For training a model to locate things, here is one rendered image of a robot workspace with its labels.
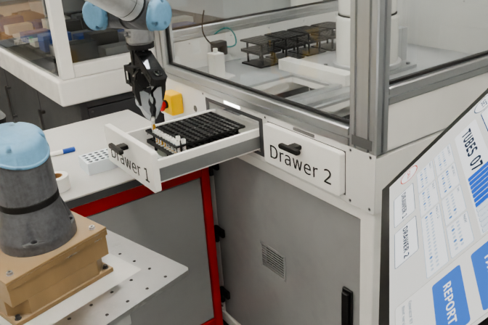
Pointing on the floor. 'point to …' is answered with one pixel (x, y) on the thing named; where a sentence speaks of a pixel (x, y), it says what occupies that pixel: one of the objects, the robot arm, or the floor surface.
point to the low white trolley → (147, 219)
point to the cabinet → (291, 249)
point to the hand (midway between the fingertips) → (152, 115)
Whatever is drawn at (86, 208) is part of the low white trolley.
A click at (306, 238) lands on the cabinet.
